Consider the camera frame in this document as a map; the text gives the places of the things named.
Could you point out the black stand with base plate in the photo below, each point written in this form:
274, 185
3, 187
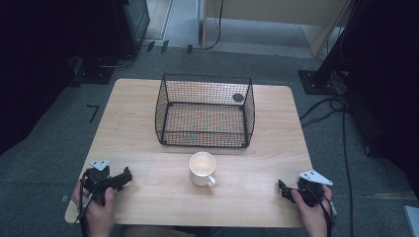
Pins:
321, 82

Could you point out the person's left hand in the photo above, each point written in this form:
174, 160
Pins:
100, 217

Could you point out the person's right hand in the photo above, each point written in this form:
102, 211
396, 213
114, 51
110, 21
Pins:
314, 219

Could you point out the white flat object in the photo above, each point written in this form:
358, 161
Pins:
413, 222

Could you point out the white cup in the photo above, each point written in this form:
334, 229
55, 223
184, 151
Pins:
201, 164

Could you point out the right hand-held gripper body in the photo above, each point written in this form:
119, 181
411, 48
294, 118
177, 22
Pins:
311, 189

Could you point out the black floor base plate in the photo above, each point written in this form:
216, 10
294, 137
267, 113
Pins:
94, 74

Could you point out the black cabinet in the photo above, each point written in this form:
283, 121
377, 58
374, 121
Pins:
131, 23

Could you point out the beige wooden furniture panel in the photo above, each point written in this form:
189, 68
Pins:
263, 10

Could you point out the dark curtain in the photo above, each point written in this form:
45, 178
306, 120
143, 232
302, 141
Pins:
388, 82
29, 65

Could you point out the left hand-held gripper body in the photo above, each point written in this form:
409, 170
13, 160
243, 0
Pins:
99, 179

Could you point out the black round disc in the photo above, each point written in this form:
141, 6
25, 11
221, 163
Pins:
237, 97

